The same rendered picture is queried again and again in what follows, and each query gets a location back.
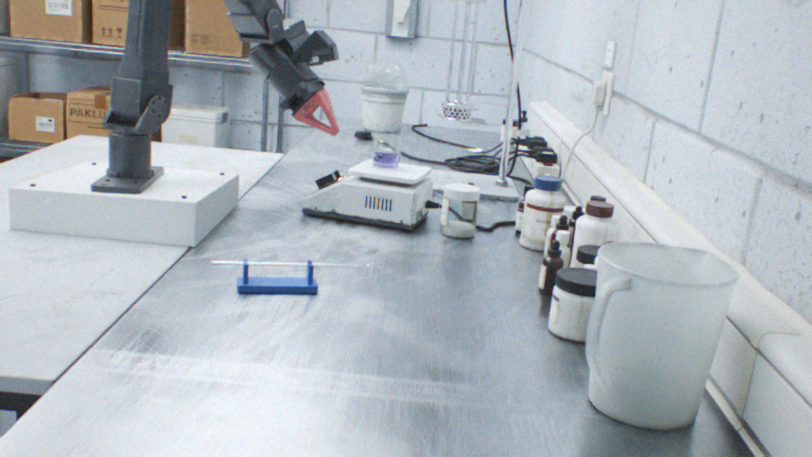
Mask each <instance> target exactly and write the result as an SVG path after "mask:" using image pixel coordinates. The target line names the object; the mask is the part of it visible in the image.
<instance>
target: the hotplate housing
mask: <svg viewBox="0 0 812 457"><path fill-rule="evenodd" d="M432 188H433V180H431V178H430V177H425V178H424V179H423V180H421V181H420V182H418V183H417V184H408V183H401V182H395V181H388V180H377V179H370V178H364V177H357V176H352V175H351V176H349V177H348V178H346V179H344V180H341V181H339V182H337V183H335V184H333V185H331V186H329V187H326V188H324V189H322V190H318V191H317V192H314V193H312V194H310V195H307V196H305V197H304V199H303V200H301V207H302V213H306V214H312V215H315V216H324V217H329V218H336V219H346V220H352V221H358V222H363V223H370V224H375V225H381V226H387V227H393V228H399V229H409V230H412V229H413V228H414V227H415V226H416V225H417V224H418V223H419V222H421V221H422V220H423V219H424V218H425V217H426V216H427V215H428V214H429V210H430V209H438V208H439V207H440V204H439V203H437V202H434V201H431V197H432Z"/></svg>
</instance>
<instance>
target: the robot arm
mask: <svg viewBox="0 0 812 457"><path fill-rule="evenodd" d="M224 2H225V6H226V8H227V10H228V12H227V17H228V18H229V20H230V21H231V22H232V24H233V25H234V26H235V30H236V32H237V34H238V38H239V41H240V42H250V43H260V44H258V45H257V46H255V47H253V48H251V49H250V52H251V54H250V56H249V58H248V61H249V62H251V63H252V64H253V65H254V66H255V68H256V69H257V70H258V71H259V72H260V73H261V74H262V75H263V76H264V77H265V79H266V80H267V81H268V82H269V83H270V84H271V85H272V86H273V87H274V88H275V90H276V91H277V92H278V93H279V94H280V95H281V96H282V97H283V98H284V100H283V101H282V102H281V103H280V105H279V106H278V108H279V110H280V111H281V112H284V111H285V110H289V109H291V111H292V112H293V113H292V114H291V115H292V116H293V117H294V118H295V119H296V120H297V121H299V122H302V123H305V124H307V125H310V126H312V127H315V128H316V129H319V130H321V131H324V132H327V133H329V134H331V135H333V136H335V135H336V134H337V133H338V132H339V131H340V129H339V126H338V123H337V120H336V119H335V116H334V110H333V107H332V104H331V100H330V97H329V93H328V91H326V90H325V88H324V86H325V83H324V82H323V81H322V80H321V79H318V78H319V77H318V76H317V75H316V74H315V73H314V72H313V70H312V69H311V68H310V66H316V65H323V64H324V63H327V62H333V61H336V60H339V54H338V48H337V46H336V43H335V42H334V41H333V40H332V39H331V37H330V36H329V35H328V34H327V33H326V32H325V31H324V30H315V31H314V32H313V33H312V34H310V33H309V32H308V31H307V30H306V28H305V21H304V20H301V19H285V20H284V16H283V12H282V9H281V8H280V6H279V4H278V3H277V1H276V0H224ZM171 8H172V0H130V1H129V11H128V22H127V32H126V40H125V46H124V52H123V56H122V60H121V63H120V67H119V77H112V81H111V103H110V105H109V107H108V108H109V110H108V112H107V114H106V116H105V118H104V120H103V122H102V128H106V129H111V130H113V131H111V132H109V168H107V169H106V175H104V176H103V177H101V178H99V179H98V180H96V181H95V182H94V183H92V184H91V192H101V193H119V194H141V193H142V192H143V191H144V190H145V189H147V188H148V187H149V186H150V185H151V184H152V183H153V182H155V181H156V180H157V179H158V178H159V177H161V176H162V175H163V174H164V167H162V166H151V133H159V128H160V125H161V124H163V123H164V122H165V121H166V120H167V119H168V117H169V115H170V112H171V104H172V94H173V85H172V84H169V61H168V51H169V29H170V18H171ZM319 106H321V108H322V110H323V112H324V114H325V116H326V118H327V119H328V121H329V123H330V125H331V127H329V126H328V125H326V124H324V123H322V122H320V121H319V120H317V119H316V118H315V117H314V116H313V114H314V112H315V111H316V110H317V108H318V107H319Z"/></svg>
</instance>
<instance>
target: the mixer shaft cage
mask: <svg viewBox="0 0 812 457"><path fill-rule="evenodd" d="M458 11H459V2H456V4H455V14H454V22H453V31H452V40H451V49H450V59H449V76H448V84H447V93H446V100H444V101H443V102H441V105H442V106H443V109H442V116H441V118H442V119H445V120H450V121H458V122H470V121H471V120H472V119H471V112H472V109H474V104H472V103H470V102H469V95H470V86H471V78H472V70H473V62H474V53H475V44H476V36H477V28H478V19H479V4H476V12H475V21H474V29H473V37H472V46H471V55H470V63H469V79H468V88H467V96H466V101H465V102H463V100H461V98H462V89H463V81H464V72H465V63H466V55H467V46H468V38H469V21H470V13H471V3H466V10H465V18H464V22H465V23H464V31H463V40H462V48H461V57H460V66H459V82H458V91H457V100H453V101H450V83H451V75H452V65H453V56H454V47H455V39H456V30H457V21H458ZM454 118H455V119H454Z"/></svg>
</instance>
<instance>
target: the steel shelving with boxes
mask: <svg viewBox="0 0 812 457"><path fill-rule="evenodd" d="M129 1H130V0H0V36H3V37H0V38H3V39H12V40H9V41H13V40H14V41H16V40H22V41H32V42H34V43H35V42H41V43H50V44H55V45H57V44H66V43H69V45H68V46H65V47H69V46H74V47H77V46H75V45H79V46H90V47H88V48H84V49H81V48H79V47H77V48H79V49H81V50H79V49H70V48H65V47H61V46H59V45H57V46H59V47H50V46H45V45H42V46H41V44H40V45H30V44H29V43H32V42H29V43H25V44H23V43H20V42H18V41H17V42H18V43H19V44H16V45H25V46H35V47H45V48H54V49H64V50H74V51H84V52H94V53H108V52H105V51H108V50H114V49H119V50H124V46H125V40H126V32H127V22H128V11H129ZM227 12H228V10H227V8H226V6H225V2H224V0H187V34H186V47H185V46H184V36H185V0H172V8H171V18H170V29H169V51H168V55H173V54H176V55H186V56H187V57H183V58H178V57H177V56H175V55H173V56H175V57H177V58H178V59H176V58H168V59H170V60H181V61H191V62H200V63H215V62H205V61H204V60H207V59H212V58H216V59H225V60H227V61H232V60H235V61H245V62H246V63H250V62H249V61H248V58H249V56H250V54H251V53H250V42H240V41H239V38H238V34H237V32H236V30H235V26H234V25H233V24H232V22H231V21H230V20H229V18H228V17H227ZM7 37H10V38H7ZM14 37H15V38H14ZM17 38H22V39H17ZM27 39H28V40H27ZM30 39H34V40H30ZM36 40H40V41H36ZM9 41H5V42H3V41H1V40H0V44H12V43H7V42H9ZM46 41H51V42H46ZM56 42H58V43H56ZM61 42H63V43H61ZM36 44H39V43H36ZM86 44H88V45H86ZM46 45H49V44H46ZM95 45H100V46H95ZM104 46H106V47H104ZM108 46H111V47H108ZM60 47H61V48H60ZM94 47H99V48H109V49H108V50H104V51H101V50H99V49H97V48H94ZM114 47H119V48H114ZM89 48H94V49H96V50H98V51H89V50H85V49H89ZM184 48H186V49H184ZM177 49H181V50H177ZM183 50H185V51H183ZM99 51H100V52H99ZM114 51H116V50H114ZM116 52H118V51H116ZM183 53H184V54H183ZM187 53H189V54H187ZM112 54H122V55H123V53H121V52H118V53H112ZM192 54H196V55H192ZM201 55H203V56H201ZM204 55H208V56H204ZM193 56H196V57H206V58H207V59H203V60H198V59H197V58H195V57H193ZM211 56H215V57H211ZM188 57H192V58H194V59H197V60H198V61H195V60H186V59H184V58H188ZM220 57H221V58H220ZM222 57H227V58H222ZM230 58H233V59H230ZM235 58H237V59H235ZM240 59H246V60H240ZM212 60H214V59H212ZM214 61H216V62H217V63H219V64H228V65H238V66H248V67H255V66H253V65H244V63H237V64H233V63H224V62H226V61H223V62H219V61H217V60H214ZM232 62H234V61H232ZM234 63H236V62H234ZM18 66H19V59H18V58H17V57H10V56H0V135H4V136H8V137H9V139H11V140H9V139H5V138H3V139H0V140H4V141H6V142H8V141H13V142H16V141H18V140H19V141H20V142H25V143H27V142H32V143H37V144H39V143H42V145H45V144H49V145H54V144H56V143H59V142H62V141H67V140H69V139H71V138H74V137H77V136H79V135H87V136H97V137H106V138H109V132H111V131H113V130H111V129H106V128H102V122H103V120H104V118H105V116H106V114H107V112H108V110H109V108H108V107H109V105H110V103H111V86H106V85H98V86H94V87H87V89H83V90H79V91H75V92H70V93H64V92H25V93H20V94H17V77H18ZM269 88H270V83H269V82H268V81H267V80H266V79H265V77H264V89H263V110H262V131H261V150H257V149H255V150H254V149H252V148H251V149H247V148H245V149H244V148H241V147H240V148H236V147H231V146H230V147H228V138H229V125H230V117H231V112H232V110H231V109H230V108H225V107H216V106H207V105H199V104H190V103H182V102H178V103H174V104H171V112H170V115H169V117H168V119H167V120H166V121H165V122H164V123H163V124H161V125H160V127H159V133H151V141H154V142H164V143H173V144H183V145H193V146H202V147H212V148H221V149H228V148H229V149H232V150H233V149H240V150H246V151H260V152H267V151H268V150H267V128H268V108H269ZM284 113H285V112H281V111H280V110H278V128H277V147H276V151H269V153H270V152H275V153H279V154H283V131H284ZM8 132H9V134H6V133H8ZM2 133H3V134H2ZM4 136H1V137H4ZM8 137H6V138H8ZM0 142H1V141H0ZM13 142H10V143H13ZM20 142H17V143H20ZM10 143H8V144H5V142H3V143H0V146H2V145H10V146H14V147H11V148H6V147H4V146H2V147H4V148H5V149H3V148H0V150H8V151H22V150H13V149H12V148H15V147H19V148H21V147H29V148H34V149H38V150H40V149H44V147H46V146H49V145H46V146H44V147H39V146H42V145H39V146H37V147H34V145H32V146H26V145H25V146H24V145H22V144H20V145H15V144H17V143H15V144H10ZM37 144H35V145H37ZM21 149H23V148H21ZM23 150H24V151H26V152H33V151H31V150H33V149H30V150H26V149H23Z"/></svg>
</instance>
